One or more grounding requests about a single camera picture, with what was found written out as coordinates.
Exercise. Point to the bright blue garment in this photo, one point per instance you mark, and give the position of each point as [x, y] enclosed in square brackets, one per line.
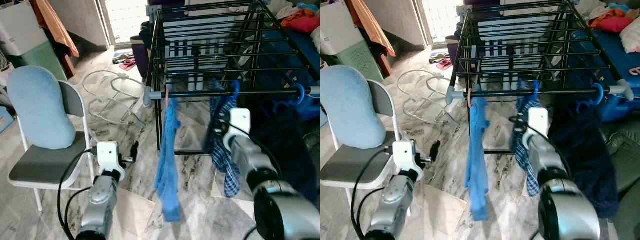
[170, 170]
[477, 170]

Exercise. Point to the red orange clothes pile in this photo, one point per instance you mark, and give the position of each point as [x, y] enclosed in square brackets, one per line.
[615, 22]
[305, 22]

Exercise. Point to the grey white folding chair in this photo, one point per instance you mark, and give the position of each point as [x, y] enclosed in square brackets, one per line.
[350, 167]
[42, 165]

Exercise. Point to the grey green leather sofa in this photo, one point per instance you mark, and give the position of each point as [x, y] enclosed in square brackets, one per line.
[627, 170]

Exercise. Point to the dark purple armchair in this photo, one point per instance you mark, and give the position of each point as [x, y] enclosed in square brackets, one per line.
[141, 57]
[454, 57]

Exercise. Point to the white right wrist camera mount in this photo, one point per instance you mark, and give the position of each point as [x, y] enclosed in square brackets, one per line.
[239, 122]
[537, 120]

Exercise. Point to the dark navy garment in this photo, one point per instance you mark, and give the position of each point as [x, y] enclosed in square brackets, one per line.
[585, 160]
[285, 150]

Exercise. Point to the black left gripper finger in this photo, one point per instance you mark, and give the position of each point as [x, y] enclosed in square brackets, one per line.
[434, 150]
[134, 150]

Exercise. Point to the salmon pink plastic hanger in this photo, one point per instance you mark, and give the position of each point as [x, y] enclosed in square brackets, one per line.
[470, 98]
[167, 97]

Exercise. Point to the blue plaid shorts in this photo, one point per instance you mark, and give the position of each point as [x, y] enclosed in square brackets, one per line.
[227, 180]
[532, 182]

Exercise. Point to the black metal drying rack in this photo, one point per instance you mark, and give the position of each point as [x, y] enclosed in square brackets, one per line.
[200, 93]
[500, 93]

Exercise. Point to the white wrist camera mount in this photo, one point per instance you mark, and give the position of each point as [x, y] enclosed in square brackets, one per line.
[109, 156]
[537, 120]
[239, 122]
[406, 156]

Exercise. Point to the light blue pillow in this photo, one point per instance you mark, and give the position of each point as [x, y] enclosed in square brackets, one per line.
[352, 107]
[40, 107]

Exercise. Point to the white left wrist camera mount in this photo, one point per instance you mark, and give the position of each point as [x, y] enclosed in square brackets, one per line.
[406, 156]
[109, 156]

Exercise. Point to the bright glass door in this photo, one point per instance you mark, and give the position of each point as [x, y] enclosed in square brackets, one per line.
[125, 22]
[442, 20]

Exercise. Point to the colourful floor cloth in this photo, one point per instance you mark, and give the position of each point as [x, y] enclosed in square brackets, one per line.
[125, 60]
[441, 60]

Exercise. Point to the brown wooden stair handrail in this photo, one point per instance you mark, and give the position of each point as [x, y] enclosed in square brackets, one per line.
[375, 27]
[60, 30]

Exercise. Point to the dark blue storage box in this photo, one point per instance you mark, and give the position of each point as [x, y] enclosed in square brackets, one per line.
[620, 65]
[300, 60]

